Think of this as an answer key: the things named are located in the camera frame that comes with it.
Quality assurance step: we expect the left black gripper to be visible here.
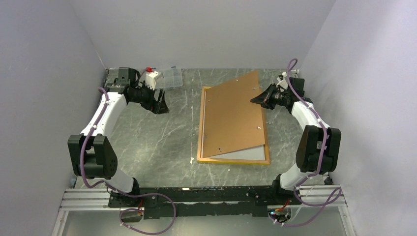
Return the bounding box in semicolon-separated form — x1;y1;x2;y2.
130;81;169;114

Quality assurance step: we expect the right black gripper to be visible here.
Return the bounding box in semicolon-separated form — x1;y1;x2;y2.
250;83;290;110

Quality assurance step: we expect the brown backing board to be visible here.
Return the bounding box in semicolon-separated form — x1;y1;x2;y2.
203;71;268;157

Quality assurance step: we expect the yellow wooden picture frame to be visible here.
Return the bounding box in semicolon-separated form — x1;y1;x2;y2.
196;86;270;165

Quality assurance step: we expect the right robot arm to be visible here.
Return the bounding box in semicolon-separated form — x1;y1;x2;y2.
250;77;341;204

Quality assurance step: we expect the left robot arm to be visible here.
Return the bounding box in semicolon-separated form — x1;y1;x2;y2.
67;67;169;207

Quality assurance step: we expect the clear plastic organizer box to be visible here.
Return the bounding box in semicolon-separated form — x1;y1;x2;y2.
155;67;183;89

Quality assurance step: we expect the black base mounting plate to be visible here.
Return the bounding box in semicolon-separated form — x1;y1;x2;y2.
108;184;301;219

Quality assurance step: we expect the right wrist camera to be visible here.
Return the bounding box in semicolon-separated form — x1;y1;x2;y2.
276;72;288;89

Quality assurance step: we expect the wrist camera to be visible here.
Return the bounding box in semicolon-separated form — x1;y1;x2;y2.
144;67;164;90
276;72;288;89

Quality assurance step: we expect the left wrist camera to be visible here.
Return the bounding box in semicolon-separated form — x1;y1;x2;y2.
144;67;164;90

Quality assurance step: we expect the aluminium rail frame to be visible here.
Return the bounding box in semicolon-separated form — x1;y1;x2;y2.
53;185;356;236

